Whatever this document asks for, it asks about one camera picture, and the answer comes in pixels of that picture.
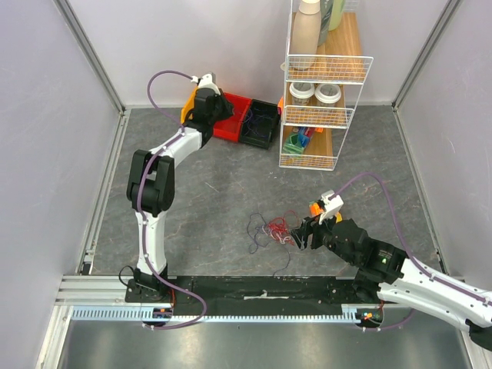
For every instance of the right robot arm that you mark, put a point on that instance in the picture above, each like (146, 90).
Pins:
(386, 273)

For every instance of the blue red packet on shelf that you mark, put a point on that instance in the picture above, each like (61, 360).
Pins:
(308, 132)

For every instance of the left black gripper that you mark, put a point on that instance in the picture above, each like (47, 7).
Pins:
(228, 108)

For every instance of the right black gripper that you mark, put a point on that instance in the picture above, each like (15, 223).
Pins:
(314, 233)

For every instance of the grey-green bottle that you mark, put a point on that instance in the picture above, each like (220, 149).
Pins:
(326, 7)

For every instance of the slotted cable duct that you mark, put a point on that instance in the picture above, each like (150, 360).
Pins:
(348, 315)

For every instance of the yellow storage bin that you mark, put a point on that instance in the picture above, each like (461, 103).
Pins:
(187, 111)

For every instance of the red storage bin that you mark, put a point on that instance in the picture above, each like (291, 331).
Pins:
(230, 128)

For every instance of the white wire shelf rack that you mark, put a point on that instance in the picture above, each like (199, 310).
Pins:
(323, 81)

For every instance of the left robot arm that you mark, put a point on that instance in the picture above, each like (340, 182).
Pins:
(151, 187)

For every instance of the left paper cup with lid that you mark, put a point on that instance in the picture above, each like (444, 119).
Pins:
(301, 93)

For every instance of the black storage bin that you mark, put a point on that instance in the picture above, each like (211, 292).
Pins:
(260, 125)

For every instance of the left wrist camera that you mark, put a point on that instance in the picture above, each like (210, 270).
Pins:
(208, 81)

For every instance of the beige bottle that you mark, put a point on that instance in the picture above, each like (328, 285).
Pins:
(304, 35)

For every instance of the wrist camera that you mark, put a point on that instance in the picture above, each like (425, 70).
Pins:
(208, 81)
(330, 204)

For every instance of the light green bottle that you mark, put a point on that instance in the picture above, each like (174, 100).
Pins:
(337, 12)

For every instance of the orange green sponge pack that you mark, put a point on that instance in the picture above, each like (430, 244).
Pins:
(315, 211)

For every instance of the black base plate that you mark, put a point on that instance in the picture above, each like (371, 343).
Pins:
(255, 296)

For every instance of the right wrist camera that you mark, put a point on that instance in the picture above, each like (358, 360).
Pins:
(330, 204)

